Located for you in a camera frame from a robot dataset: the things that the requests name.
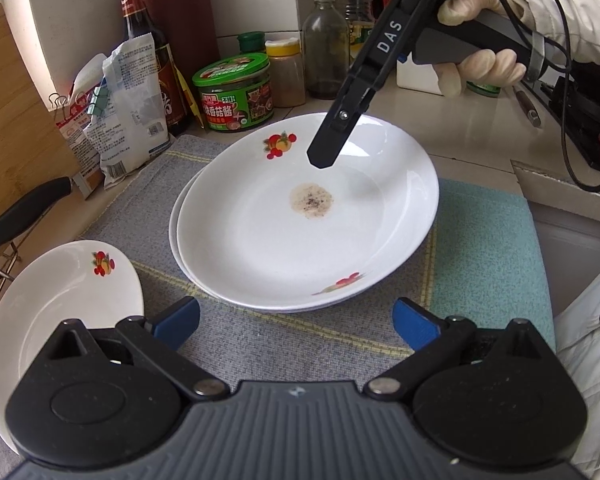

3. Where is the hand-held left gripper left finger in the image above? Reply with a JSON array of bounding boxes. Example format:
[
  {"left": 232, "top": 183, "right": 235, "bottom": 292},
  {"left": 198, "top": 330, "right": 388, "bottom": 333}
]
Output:
[{"left": 45, "top": 296, "right": 231, "bottom": 403}]

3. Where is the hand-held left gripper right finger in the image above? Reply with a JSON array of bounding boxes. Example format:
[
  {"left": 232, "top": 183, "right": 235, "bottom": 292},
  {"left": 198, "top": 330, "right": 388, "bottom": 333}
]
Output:
[{"left": 362, "top": 297, "right": 561, "bottom": 403}]

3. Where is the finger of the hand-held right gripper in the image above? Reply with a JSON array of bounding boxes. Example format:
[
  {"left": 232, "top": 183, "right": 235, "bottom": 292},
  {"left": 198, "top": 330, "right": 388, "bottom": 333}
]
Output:
[{"left": 306, "top": 65, "right": 382, "bottom": 171}]

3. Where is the white stained fruit-print plate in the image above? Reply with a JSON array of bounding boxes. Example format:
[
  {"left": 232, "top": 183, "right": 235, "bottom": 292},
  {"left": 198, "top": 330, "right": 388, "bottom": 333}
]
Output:
[{"left": 176, "top": 112, "right": 440, "bottom": 311}]

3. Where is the person's right hand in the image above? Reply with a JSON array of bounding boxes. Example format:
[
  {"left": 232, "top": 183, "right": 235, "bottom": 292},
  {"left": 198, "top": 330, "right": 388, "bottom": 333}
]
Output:
[{"left": 435, "top": 0, "right": 533, "bottom": 98}]

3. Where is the yellow-label clear bottle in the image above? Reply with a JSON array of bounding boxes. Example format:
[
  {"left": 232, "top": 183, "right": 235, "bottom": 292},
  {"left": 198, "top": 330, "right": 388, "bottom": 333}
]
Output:
[{"left": 344, "top": 0, "right": 381, "bottom": 58}]

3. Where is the small white box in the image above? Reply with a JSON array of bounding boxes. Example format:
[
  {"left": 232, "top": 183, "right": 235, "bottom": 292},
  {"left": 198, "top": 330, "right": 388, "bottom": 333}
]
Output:
[{"left": 395, "top": 52, "right": 448, "bottom": 97}]

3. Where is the red-capped glass bottle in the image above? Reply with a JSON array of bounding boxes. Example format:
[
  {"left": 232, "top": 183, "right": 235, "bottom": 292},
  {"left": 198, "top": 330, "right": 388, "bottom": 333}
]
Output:
[{"left": 302, "top": 0, "right": 352, "bottom": 101}]

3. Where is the yellow-lidded spice jar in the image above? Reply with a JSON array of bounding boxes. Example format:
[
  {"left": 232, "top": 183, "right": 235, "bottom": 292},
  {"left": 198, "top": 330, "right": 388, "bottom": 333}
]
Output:
[{"left": 265, "top": 37, "right": 308, "bottom": 108}]

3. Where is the blue grey checked towel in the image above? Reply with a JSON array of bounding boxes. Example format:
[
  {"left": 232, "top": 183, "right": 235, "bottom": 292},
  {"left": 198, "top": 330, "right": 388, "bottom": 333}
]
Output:
[{"left": 0, "top": 135, "right": 556, "bottom": 461}]

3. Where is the green round lid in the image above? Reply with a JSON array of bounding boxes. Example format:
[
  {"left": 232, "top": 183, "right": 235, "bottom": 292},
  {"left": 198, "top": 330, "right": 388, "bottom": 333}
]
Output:
[{"left": 467, "top": 80, "right": 503, "bottom": 98}]

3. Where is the green-lidded sauce jar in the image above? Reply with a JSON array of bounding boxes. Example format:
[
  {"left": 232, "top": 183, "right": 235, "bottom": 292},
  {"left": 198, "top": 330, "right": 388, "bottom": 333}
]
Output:
[{"left": 192, "top": 53, "right": 273, "bottom": 133}]

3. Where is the small green-lidded jar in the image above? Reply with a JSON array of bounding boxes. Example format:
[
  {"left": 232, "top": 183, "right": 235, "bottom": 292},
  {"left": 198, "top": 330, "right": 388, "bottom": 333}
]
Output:
[{"left": 237, "top": 31, "right": 267, "bottom": 56}]

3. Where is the person's white jacket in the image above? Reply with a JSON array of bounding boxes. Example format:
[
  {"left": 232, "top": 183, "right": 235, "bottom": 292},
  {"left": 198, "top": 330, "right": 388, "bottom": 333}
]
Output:
[{"left": 552, "top": 247, "right": 600, "bottom": 480}]

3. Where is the dark red knife block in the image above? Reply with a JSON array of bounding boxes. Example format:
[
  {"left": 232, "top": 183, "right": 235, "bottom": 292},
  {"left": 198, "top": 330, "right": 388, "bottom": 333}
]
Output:
[{"left": 140, "top": 0, "right": 221, "bottom": 81}]

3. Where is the white blue packet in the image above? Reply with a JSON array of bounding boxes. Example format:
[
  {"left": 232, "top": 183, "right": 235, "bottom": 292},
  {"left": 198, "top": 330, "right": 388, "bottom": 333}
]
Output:
[{"left": 101, "top": 34, "right": 175, "bottom": 190}]

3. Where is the red white packet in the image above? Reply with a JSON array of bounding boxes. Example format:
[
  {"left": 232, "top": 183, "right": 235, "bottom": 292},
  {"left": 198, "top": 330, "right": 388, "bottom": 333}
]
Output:
[{"left": 55, "top": 67, "right": 112, "bottom": 196}]

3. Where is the teal binder clip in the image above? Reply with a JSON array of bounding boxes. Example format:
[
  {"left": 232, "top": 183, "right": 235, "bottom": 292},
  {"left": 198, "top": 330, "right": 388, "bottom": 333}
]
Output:
[{"left": 86, "top": 85, "right": 106, "bottom": 116}]

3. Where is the dark soy sauce bottle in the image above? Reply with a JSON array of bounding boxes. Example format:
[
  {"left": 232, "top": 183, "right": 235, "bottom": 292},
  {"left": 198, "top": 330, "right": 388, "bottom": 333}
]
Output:
[{"left": 115, "top": 0, "right": 191, "bottom": 137}]

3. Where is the bamboo cutting board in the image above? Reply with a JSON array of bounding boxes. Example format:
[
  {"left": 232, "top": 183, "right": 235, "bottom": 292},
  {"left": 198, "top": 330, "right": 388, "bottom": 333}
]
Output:
[{"left": 0, "top": 2, "right": 83, "bottom": 241}]

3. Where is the metal tool handle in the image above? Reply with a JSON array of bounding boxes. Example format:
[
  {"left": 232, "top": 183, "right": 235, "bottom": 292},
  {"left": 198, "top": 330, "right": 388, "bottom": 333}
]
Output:
[{"left": 511, "top": 84, "right": 543, "bottom": 128}]

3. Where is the black-handled kitchen knife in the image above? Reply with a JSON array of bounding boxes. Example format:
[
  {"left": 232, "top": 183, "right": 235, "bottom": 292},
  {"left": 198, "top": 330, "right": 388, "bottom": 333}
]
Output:
[{"left": 0, "top": 176, "right": 73, "bottom": 261}]

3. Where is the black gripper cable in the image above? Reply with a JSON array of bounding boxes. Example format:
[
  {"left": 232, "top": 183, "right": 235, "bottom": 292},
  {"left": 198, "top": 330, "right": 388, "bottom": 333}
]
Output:
[{"left": 495, "top": 0, "right": 600, "bottom": 191}]

